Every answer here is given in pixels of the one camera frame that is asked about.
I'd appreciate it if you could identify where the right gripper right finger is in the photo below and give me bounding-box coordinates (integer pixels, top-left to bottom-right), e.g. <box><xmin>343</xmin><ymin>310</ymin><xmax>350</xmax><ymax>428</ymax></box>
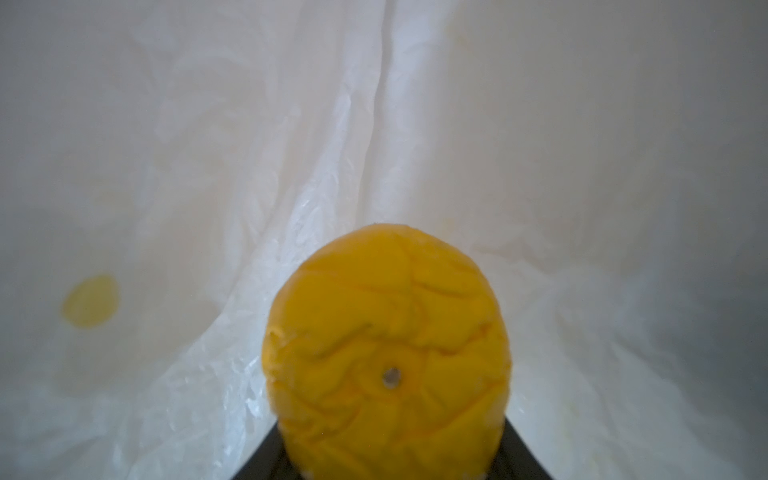
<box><xmin>488</xmin><ymin>419</ymin><xmax>552</xmax><ymax>480</ymax></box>

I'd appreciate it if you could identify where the white plastic bag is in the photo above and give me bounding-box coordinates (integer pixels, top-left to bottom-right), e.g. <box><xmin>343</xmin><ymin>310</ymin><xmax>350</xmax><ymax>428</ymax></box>
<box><xmin>1</xmin><ymin>1</ymin><xmax>767</xmax><ymax>479</ymax></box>

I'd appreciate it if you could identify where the yellow fake lemon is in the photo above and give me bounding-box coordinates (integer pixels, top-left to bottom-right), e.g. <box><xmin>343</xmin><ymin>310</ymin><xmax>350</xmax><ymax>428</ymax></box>
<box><xmin>261</xmin><ymin>224</ymin><xmax>512</xmax><ymax>479</ymax></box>

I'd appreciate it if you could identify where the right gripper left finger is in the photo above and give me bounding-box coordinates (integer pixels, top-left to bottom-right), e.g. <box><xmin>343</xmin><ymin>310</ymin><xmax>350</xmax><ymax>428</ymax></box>
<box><xmin>232</xmin><ymin>424</ymin><xmax>300</xmax><ymax>480</ymax></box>

